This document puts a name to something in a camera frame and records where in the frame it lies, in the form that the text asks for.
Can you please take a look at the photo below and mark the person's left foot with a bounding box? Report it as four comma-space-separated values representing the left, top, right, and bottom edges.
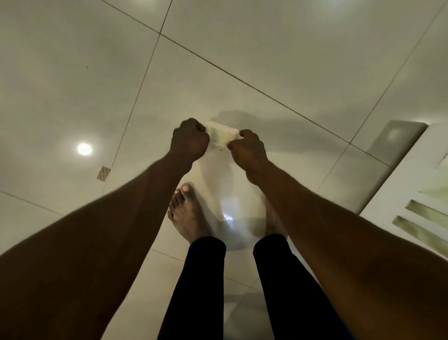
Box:
167, 183, 212, 245

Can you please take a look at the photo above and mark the person's right leg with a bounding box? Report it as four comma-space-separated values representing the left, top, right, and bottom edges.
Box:
252, 234, 356, 340

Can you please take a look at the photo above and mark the person's left leg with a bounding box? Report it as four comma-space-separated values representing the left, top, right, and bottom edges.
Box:
157, 236, 227, 340

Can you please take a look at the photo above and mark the small salmon pink container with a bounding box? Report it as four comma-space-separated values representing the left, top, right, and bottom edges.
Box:
204, 121, 242, 149

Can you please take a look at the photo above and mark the person's left hand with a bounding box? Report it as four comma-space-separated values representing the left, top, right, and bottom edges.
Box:
169, 117, 210, 163

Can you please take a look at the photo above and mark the person's leg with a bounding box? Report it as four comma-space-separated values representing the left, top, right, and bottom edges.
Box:
252, 234, 356, 340
157, 236, 227, 340

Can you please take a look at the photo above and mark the person's foot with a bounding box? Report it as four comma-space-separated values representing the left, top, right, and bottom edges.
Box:
167, 183, 212, 245
264, 199, 288, 242

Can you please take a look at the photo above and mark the person's right forearm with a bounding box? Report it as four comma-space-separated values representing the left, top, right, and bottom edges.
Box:
250, 164, 448, 340

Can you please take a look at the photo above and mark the white slotted furniture panel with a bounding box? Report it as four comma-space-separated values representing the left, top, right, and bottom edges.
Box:
358, 120, 448, 262

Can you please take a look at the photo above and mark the person's left forearm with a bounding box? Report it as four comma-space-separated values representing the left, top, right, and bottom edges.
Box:
0, 150, 195, 340

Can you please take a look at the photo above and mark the person's right hand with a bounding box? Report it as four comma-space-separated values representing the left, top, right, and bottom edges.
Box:
226, 129, 269, 185

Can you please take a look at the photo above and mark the person's right foot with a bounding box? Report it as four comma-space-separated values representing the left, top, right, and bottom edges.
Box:
264, 199, 288, 242

